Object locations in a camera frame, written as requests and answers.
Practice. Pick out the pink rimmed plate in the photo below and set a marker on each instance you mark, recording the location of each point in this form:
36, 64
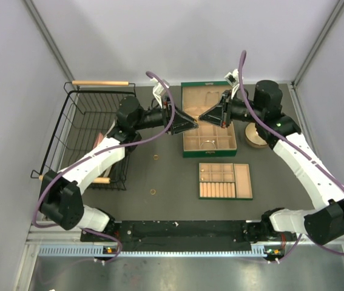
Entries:
99, 139

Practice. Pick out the green jewelry tray insert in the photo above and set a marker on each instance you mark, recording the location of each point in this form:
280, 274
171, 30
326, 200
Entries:
227, 181

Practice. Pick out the black wire basket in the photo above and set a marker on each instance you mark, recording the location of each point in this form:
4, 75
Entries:
87, 111

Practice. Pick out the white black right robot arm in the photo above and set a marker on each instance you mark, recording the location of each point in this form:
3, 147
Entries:
284, 137

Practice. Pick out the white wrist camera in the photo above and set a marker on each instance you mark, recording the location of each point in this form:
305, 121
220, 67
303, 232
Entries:
232, 78
160, 91

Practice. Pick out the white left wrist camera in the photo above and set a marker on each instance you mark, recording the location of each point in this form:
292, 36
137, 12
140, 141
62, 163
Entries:
160, 91

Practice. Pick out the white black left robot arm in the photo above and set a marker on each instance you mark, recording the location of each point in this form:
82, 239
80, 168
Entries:
61, 192

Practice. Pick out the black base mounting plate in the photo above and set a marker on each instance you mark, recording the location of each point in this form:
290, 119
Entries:
127, 231

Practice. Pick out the grey slotted cable duct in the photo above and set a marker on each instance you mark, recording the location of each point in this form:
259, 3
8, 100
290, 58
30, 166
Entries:
104, 251

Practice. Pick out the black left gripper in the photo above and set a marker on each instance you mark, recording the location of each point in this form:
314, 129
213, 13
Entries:
180, 125

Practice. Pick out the white plate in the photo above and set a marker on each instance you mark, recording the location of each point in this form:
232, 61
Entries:
111, 128

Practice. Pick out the beige ceramic bowl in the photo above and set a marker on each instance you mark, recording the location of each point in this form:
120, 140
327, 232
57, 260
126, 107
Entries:
252, 137

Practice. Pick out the green jewelry box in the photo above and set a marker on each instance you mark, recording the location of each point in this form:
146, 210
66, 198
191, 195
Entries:
210, 139

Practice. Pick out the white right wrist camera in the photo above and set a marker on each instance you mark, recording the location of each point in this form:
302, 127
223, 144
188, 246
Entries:
232, 78

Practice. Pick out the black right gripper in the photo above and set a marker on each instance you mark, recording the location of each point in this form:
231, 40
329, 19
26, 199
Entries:
221, 113

